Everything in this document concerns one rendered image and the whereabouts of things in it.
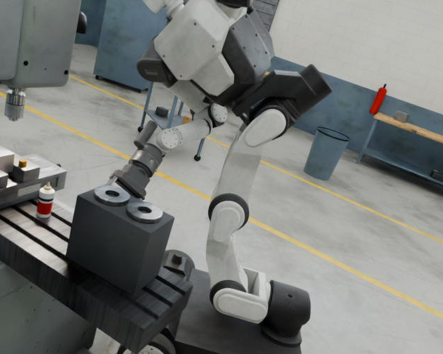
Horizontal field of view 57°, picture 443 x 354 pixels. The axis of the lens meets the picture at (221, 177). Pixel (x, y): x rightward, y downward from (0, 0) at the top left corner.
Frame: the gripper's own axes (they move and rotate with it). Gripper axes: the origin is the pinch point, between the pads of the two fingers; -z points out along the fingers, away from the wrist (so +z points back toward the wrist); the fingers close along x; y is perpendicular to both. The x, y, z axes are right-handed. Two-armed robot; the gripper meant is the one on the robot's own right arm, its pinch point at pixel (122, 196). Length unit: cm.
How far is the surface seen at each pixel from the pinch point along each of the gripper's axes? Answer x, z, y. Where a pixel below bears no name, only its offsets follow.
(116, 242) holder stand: 1.9, -18.2, 19.6
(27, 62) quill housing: 43.1, 5.0, 12.1
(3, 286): 7.8, -36.4, -15.1
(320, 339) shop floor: -178, 32, -44
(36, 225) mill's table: 11.9, -18.9, -10.7
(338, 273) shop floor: -224, 105, -78
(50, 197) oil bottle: 14.3, -10.7, -9.3
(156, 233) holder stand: -2.0, -13.0, 27.6
